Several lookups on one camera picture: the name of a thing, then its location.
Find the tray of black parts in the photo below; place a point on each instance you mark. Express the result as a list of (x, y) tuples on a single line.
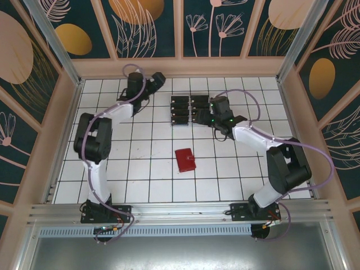
[(189, 109)]

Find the red leather card holder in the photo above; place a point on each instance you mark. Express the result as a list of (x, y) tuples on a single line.
[(185, 160)]

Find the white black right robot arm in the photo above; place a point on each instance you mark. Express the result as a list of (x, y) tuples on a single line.
[(253, 135)]

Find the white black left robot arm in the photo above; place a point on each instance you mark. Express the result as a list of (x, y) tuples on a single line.
[(95, 180)]

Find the steel sheet panel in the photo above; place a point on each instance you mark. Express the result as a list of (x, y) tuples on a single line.
[(180, 253)]

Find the aluminium frame post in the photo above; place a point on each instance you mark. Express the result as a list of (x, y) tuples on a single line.
[(302, 39), (54, 42)]

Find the aluminium mounting rail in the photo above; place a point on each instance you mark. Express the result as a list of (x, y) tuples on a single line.
[(180, 209)]

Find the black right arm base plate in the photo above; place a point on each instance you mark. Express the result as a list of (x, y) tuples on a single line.
[(239, 212)]

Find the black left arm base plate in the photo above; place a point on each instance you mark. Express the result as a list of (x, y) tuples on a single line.
[(123, 212)]

